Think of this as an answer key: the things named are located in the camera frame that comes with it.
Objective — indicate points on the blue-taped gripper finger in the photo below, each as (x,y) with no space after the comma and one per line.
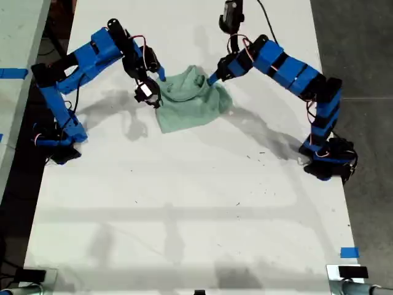
(162,74)
(214,79)

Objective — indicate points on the pale green T-shirt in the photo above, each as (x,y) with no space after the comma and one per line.
(190,107)

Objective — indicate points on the blue and black arm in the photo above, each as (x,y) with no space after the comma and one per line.
(291,70)
(101,52)

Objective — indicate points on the white side table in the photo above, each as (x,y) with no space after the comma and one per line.
(18,37)

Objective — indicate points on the long blue tape strip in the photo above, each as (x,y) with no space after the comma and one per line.
(12,73)

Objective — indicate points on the small black box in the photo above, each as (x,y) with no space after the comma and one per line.
(199,292)
(30,275)
(353,272)

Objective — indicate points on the short blue tape strip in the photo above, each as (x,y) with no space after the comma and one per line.
(349,252)

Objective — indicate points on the grey metal tube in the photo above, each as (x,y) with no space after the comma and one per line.
(362,289)
(21,290)

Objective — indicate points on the black camera stalk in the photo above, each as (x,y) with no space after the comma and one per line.
(234,43)

